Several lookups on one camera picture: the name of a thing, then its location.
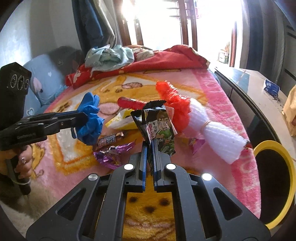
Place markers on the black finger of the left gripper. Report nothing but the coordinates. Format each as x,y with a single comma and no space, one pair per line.
67,114
78,121

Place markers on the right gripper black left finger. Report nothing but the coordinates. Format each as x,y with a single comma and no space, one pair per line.
95,208

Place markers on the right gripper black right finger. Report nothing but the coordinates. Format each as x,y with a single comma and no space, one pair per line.
203,208

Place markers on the red cylindrical snack can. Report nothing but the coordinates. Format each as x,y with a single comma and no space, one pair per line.
124,102

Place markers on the purple foil wrapper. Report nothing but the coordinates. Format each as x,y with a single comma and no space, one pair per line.
111,156

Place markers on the black cartoon snack wrapper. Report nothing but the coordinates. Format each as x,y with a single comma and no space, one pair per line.
154,123

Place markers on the yellow rimmed black trash bin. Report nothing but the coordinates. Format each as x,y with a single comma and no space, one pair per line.
277,181

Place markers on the person's left hand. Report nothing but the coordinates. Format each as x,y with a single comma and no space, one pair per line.
25,160

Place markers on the brown energy bar wrapper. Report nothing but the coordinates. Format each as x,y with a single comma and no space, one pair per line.
108,140

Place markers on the light blue pillow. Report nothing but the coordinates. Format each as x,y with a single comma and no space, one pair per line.
46,83

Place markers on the yellow white snack bag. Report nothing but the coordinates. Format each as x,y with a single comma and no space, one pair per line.
122,121

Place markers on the light blue crumpled clothes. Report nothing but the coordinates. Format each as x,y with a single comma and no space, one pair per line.
107,59

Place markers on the white foam fruit net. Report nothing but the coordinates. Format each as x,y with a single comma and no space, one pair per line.
224,141

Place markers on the dark blue left curtain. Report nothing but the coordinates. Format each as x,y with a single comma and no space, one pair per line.
93,25

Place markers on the pink cartoon blanket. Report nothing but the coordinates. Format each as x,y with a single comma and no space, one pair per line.
61,162

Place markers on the coffee table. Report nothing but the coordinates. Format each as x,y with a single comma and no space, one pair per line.
259,111

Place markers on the red quilt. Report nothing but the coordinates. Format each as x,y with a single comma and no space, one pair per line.
175,57

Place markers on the brown paper bag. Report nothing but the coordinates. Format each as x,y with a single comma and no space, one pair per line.
289,112

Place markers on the blue tissue packet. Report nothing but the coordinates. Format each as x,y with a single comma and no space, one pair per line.
271,88

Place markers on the dark right curtain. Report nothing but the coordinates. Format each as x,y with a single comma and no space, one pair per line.
263,33

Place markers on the black camera box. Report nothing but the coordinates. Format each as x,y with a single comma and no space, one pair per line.
15,81

